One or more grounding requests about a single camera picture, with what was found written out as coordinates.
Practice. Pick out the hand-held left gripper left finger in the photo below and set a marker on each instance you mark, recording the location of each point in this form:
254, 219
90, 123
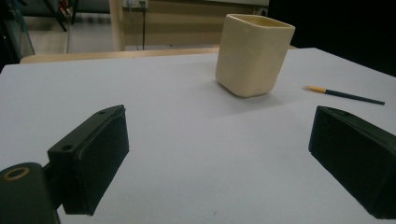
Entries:
90, 155

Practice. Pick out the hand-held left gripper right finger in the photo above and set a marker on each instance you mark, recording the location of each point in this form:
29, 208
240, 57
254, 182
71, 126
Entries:
355, 161

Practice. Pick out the dark pencil with orange end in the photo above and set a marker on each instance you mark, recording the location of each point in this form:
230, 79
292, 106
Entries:
345, 94

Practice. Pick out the cream square cup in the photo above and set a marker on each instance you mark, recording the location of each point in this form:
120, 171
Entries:
251, 59

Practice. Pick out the wooden table leg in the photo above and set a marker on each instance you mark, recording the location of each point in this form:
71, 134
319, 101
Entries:
117, 25

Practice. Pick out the black metal stand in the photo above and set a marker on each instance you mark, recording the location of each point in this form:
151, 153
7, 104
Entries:
59, 14

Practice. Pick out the white wall socket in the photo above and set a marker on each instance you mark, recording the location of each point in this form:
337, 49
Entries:
135, 3

